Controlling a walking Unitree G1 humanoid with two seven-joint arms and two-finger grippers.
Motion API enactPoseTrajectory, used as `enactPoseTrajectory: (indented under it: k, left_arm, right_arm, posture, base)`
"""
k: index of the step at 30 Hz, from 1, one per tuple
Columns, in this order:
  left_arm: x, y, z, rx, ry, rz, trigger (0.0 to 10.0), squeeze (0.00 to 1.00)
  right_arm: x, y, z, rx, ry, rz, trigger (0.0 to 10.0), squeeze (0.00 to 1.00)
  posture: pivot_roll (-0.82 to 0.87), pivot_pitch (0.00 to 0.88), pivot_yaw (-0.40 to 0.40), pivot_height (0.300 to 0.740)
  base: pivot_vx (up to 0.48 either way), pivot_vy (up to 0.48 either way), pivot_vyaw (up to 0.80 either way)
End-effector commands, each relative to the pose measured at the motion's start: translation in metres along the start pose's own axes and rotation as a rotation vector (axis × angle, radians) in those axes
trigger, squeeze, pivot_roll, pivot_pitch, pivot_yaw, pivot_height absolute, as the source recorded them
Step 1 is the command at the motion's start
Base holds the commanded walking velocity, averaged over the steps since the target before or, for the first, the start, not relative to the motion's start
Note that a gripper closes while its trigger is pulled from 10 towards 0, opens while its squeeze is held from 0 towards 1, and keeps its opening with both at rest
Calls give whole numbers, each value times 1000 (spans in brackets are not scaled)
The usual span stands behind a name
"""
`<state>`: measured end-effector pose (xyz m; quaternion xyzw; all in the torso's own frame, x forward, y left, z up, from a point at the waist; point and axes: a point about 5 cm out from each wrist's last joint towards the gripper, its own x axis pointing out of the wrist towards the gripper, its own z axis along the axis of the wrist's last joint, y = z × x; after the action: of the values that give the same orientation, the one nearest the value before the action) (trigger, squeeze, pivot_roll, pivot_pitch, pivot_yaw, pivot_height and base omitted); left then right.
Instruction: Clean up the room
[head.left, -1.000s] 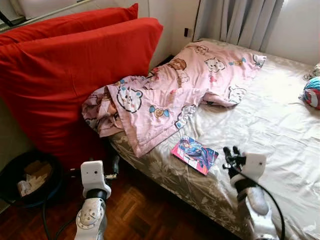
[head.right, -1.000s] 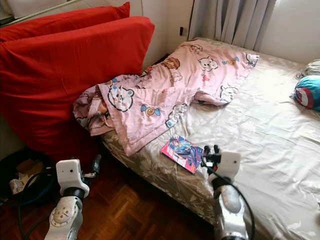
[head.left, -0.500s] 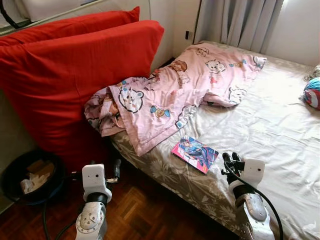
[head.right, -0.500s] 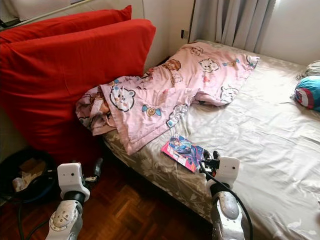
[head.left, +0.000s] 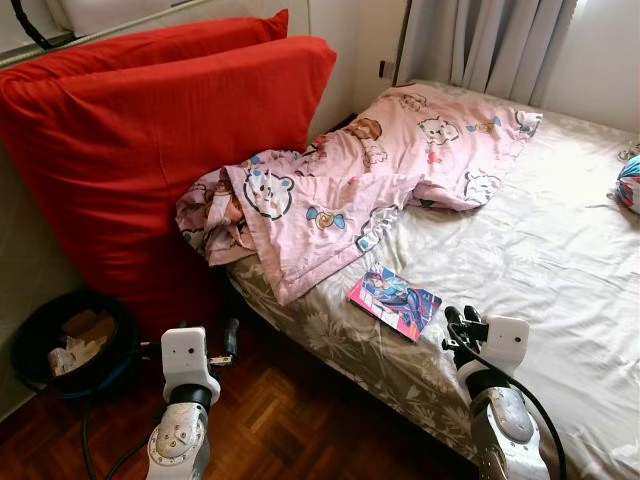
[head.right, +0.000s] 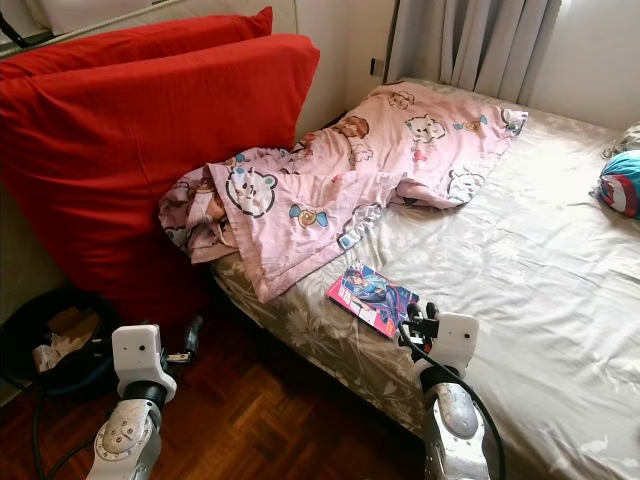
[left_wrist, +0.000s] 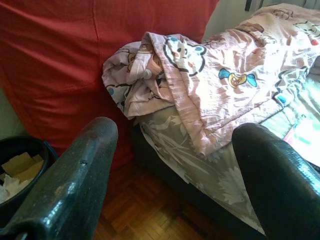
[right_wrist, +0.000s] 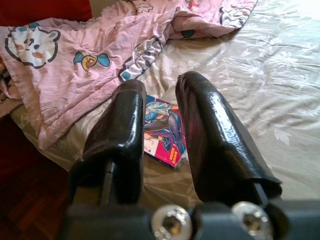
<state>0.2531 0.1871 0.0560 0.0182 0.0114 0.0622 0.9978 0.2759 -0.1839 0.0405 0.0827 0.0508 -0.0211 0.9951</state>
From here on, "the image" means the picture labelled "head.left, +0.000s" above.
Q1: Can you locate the colourful comic book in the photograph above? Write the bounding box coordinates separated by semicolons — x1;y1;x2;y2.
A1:
346;264;443;343

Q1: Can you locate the bed with beige floral sheet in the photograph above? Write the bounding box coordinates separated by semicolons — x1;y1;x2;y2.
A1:
225;80;640;480

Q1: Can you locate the crumpled paper waste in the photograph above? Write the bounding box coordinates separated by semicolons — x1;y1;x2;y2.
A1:
48;310;119;377

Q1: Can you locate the pink cartoon bear blanket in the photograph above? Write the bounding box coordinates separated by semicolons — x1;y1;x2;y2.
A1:
176;83;544;306

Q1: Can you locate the black round bin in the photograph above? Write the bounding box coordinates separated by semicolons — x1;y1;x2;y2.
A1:
10;290;141;401

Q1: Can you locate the large red cushion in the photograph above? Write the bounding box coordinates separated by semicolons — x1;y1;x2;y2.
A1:
0;36;338;336
0;10;290;86

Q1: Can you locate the red white blue shield pillow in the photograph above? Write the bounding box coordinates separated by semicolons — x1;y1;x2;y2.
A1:
614;152;640;213

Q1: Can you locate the grey curtain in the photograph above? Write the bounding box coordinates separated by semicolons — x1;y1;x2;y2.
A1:
396;0;579;106

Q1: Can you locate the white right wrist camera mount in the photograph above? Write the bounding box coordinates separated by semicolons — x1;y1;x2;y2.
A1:
478;316;529;373

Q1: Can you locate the silver metal frame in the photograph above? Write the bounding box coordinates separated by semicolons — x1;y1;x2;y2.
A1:
0;0;216;69

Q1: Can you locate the white bag with black straps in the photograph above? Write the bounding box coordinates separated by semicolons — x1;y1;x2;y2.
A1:
8;0;181;51

